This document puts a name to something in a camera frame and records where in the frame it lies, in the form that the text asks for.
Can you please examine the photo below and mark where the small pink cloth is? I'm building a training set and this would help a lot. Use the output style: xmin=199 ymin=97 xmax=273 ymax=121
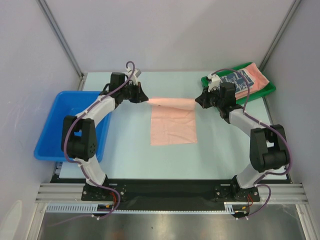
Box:
xmin=148 ymin=98 xmax=198 ymax=146

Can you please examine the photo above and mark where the aluminium frame rail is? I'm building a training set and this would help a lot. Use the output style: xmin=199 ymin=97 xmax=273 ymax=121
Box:
xmin=35 ymin=183 xmax=309 ymax=205

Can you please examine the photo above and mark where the green plastic tray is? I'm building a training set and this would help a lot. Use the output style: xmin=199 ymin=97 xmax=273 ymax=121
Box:
xmin=217 ymin=62 xmax=276 ymax=105

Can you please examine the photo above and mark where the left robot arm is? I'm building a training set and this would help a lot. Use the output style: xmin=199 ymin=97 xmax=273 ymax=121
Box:
xmin=61 ymin=69 xmax=149 ymax=200

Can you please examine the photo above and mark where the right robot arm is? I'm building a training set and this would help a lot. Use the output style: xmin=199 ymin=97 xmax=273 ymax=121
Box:
xmin=195 ymin=82 xmax=291 ymax=201

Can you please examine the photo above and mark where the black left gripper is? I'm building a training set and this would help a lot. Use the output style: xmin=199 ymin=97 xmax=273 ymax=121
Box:
xmin=120 ymin=82 xmax=149 ymax=104

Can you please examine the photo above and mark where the white slotted cable duct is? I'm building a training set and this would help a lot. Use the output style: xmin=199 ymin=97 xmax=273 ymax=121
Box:
xmin=46 ymin=202 xmax=248 ymax=215

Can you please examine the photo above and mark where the pink towel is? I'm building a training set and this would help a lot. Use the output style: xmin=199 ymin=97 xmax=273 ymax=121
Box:
xmin=235 ymin=62 xmax=270 ymax=100

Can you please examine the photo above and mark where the patterned blue white towel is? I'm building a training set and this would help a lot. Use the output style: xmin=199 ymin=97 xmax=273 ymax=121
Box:
xmin=220 ymin=69 xmax=255 ymax=94

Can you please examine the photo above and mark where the blue plastic bin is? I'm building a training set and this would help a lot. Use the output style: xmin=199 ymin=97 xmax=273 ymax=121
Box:
xmin=34 ymin=91 xmax=111 ymax=162

